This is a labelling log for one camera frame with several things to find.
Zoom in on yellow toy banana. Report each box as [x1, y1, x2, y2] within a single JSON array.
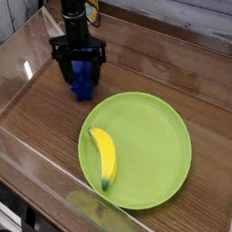
[[88, 127, 118, 191]]

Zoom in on clear acrylic tray walls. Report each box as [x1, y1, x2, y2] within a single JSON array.
[[0, 2, 232, 232]]

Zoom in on green plate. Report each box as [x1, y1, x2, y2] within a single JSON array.
[[78, 91, 192, 210]]

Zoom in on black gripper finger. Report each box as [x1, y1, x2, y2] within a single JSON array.
[[91, 58, 102, 86], [57, 57, 73, 84]]

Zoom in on yellow labelled can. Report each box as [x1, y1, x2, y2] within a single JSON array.
[[85, 0, 101, 26]]

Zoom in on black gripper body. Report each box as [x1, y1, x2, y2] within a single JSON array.
[[49, 35, 107, 64]]

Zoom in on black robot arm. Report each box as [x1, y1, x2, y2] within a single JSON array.
[[49, 0, 107, 86]]

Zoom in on blue star-shaped block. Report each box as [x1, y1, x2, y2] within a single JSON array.
[[65, 47, 99, 103]]

